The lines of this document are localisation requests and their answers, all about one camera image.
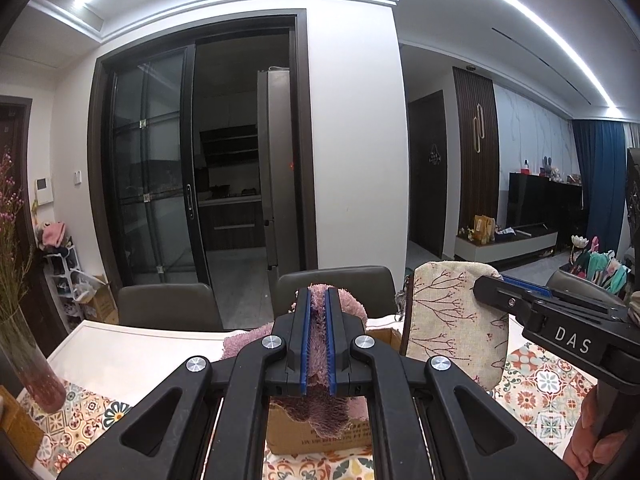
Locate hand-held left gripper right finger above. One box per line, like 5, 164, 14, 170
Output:
324, 286, 576, 480

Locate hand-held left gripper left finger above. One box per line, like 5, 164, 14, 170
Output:
59, 286, 313, 480

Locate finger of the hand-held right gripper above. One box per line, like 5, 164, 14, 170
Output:
472, 274, 552, 329
501, 274, 626, 314

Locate beige branch print pouch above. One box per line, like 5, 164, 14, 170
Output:
400, 261, 511, 391

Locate pink fluffy headband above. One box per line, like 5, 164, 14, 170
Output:
222, 282, 372, 437

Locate cardboard box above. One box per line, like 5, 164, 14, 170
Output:
265, 327, 403, 456

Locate person's right hand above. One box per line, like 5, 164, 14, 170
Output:
562, 382, 626, 478

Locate white television cabinet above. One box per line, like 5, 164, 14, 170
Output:
454, 227, 560, 263

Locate grey upholstered dining chair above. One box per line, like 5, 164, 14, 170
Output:
117, 282, 224, 332
545, 265, 631, 305
274, 265, 396, 331

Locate yellow paper bags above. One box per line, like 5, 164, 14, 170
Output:
472, 215, 496, 243

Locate pile of colourful clothes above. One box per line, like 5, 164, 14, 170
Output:
570, 240, 632, 296

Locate black television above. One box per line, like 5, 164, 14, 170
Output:
507, 172, 586, 233

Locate blue curtain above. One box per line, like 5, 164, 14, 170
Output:
571, 120, 631, 261

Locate dark hallway door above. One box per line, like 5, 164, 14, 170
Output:
407, 90, 447, 260

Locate tile pattern tablecloth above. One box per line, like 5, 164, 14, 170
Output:
15, 320, 621, 480

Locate grey refrigerator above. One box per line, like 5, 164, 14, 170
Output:
256, 66, 293, 286

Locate small brown floor carton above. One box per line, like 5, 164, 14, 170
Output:
80, 275, 120, 325

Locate dark framed sliding glass door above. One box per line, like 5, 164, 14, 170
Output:
87, 8, 318, 293

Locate white shoe rack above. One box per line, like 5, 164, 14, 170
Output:
42, 245, 86, 331

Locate glass vase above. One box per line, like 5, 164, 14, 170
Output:
0, 305, 68, 413

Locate pink hat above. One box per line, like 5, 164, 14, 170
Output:
37, 221, 68, 251

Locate woven yellow tissue box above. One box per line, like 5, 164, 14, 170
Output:
0, 385, 46, 446

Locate dark wooden entrance door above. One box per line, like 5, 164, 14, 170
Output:
0, 96, 33, 241

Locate dark slatted wall panel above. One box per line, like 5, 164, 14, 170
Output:
452, 66, 501, 241

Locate gold loop wall lamp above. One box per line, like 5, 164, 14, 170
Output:
472, 103, 487, 153

